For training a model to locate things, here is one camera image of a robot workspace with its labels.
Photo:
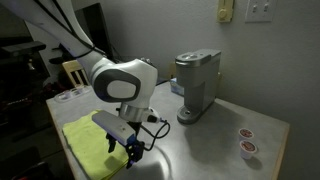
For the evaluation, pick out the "white light switch plate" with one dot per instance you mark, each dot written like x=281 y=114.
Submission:
x=260 y=10

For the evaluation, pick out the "yellow microfibre towel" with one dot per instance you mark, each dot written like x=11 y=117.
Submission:
x=86 y=146

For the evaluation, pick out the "blue cardboard box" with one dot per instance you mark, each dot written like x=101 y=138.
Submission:
x=176 y=87

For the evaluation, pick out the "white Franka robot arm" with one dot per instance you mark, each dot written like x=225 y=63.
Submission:
x=133 y=80

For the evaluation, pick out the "black upright panel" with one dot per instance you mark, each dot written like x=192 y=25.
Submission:
x=100 y=30

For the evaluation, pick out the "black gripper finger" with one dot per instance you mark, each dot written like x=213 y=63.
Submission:
x=135 y=155
x=112 y=144

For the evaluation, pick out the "grey pod coffee maker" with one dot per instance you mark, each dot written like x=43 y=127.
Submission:
x=200 y=80

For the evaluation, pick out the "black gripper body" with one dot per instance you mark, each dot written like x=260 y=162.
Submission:
x=135 y=130

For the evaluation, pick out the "yellow wall thermostat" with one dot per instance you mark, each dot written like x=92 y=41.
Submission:
x=225 y=11

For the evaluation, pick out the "black shelf board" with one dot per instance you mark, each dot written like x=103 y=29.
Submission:
x=23 y=48

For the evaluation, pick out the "light wooden chair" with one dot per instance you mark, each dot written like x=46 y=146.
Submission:
x=75 y=70

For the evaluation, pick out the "black hat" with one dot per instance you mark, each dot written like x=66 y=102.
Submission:
x=60 y=53

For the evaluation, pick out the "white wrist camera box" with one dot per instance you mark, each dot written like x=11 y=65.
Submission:
x=111 y=126

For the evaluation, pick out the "white coffee pod red lid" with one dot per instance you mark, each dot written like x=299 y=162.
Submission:
x=246 y=133
x=248 y=148

